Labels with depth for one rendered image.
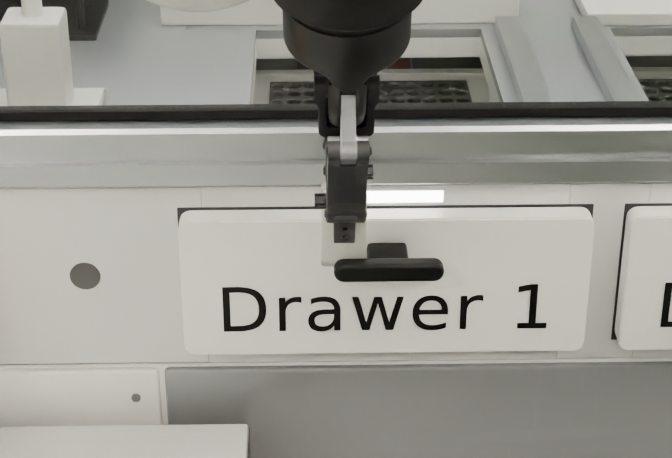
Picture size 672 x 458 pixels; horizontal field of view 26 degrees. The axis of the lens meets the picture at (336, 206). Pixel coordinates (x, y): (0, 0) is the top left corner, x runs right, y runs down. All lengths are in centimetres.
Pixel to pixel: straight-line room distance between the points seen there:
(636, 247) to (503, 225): 10
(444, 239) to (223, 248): 15
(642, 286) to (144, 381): 37
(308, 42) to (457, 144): 21
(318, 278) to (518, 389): 19
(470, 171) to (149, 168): 22
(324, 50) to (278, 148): 19
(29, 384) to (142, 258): 14
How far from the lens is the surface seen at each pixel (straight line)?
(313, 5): 79
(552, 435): 114
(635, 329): 108
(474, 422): 113
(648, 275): 106
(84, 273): 106
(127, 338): 108
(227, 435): 108
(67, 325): 108
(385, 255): 100
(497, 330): 106
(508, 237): 102
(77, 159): 102
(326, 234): 98
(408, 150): 100
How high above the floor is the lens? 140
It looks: 27 degrees down
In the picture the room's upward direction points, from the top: straight up
